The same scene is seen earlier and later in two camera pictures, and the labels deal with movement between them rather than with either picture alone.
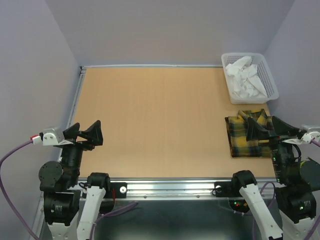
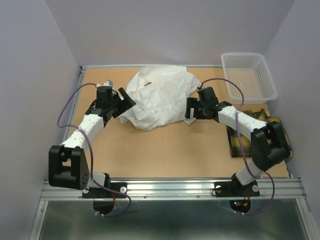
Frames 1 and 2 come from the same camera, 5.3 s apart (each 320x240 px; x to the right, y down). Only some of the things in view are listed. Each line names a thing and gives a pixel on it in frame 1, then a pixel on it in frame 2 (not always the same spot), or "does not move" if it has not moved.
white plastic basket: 250,79 does not move
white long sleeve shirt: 246,84 → 160,93
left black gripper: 94,132 → 126,104
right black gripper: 254,130 → 192,103
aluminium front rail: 183,188 does not move
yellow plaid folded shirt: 237,134 does not move
